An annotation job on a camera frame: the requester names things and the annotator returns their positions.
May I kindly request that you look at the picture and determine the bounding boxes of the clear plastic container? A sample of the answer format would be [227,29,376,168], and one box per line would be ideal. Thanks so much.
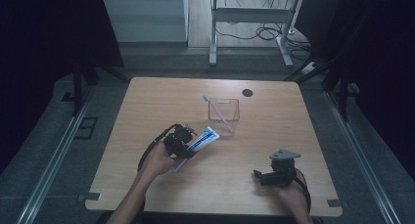
[207,97,241,138]

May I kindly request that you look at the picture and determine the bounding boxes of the blue white toothpaste tube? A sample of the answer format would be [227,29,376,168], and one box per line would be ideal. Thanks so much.
[171,125,221,173]

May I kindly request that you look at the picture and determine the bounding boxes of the white power strip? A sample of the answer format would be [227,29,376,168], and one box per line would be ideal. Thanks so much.
[300,61,319,76]

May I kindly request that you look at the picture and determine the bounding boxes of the white desk frame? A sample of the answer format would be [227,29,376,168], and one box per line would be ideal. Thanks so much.
[208,0,304,68]

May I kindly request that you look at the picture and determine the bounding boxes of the pink toothbrush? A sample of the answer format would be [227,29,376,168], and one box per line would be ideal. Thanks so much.
[202,93,237,134]

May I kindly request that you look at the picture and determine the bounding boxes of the metal floor rail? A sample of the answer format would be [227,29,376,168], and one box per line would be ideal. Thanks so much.
[15,86,96,224]
[324,90,401,224]

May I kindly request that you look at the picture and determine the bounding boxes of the person's left hand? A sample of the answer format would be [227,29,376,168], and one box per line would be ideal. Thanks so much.
[138,141,180,179]

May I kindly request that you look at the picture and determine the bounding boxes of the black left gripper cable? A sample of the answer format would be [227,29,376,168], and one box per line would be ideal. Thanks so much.
[136,122,181,173]

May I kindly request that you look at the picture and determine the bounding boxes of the dark curtain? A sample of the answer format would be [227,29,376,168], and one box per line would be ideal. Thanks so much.
[293,0,415,173]
[0,0,125,174]

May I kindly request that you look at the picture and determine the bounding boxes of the black metal stand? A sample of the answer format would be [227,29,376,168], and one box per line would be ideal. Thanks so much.
[71,59,131,117]
[283,47,350,122]

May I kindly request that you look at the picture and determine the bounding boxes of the person's right hand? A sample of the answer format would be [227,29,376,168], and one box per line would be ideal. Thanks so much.
[274,180,310,215]

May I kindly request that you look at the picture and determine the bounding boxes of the black floor cables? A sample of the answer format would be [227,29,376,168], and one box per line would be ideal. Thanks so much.
[214,0,314,61]

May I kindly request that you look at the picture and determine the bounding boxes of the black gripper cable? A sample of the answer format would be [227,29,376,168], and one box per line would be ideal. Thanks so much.
[294,169,312,215]
[136,122,181,173]

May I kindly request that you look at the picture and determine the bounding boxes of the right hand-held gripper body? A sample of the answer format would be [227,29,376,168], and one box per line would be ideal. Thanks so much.
[268,148,302,188]

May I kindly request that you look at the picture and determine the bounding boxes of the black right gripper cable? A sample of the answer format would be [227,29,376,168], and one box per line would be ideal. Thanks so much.
[294,169,312,215]

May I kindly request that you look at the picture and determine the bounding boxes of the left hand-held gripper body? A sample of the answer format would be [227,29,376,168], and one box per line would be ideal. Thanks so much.
[161,122,199,159]

